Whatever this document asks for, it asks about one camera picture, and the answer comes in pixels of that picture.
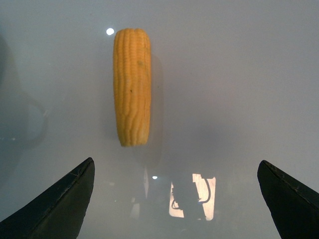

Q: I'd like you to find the yellow corn cob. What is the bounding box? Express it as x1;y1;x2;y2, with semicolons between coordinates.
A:
113;28;152;147

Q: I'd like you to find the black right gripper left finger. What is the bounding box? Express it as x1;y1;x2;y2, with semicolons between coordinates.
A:
0;158;95;239

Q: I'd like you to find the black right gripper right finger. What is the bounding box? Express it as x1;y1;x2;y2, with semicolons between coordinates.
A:
257;160;319;239

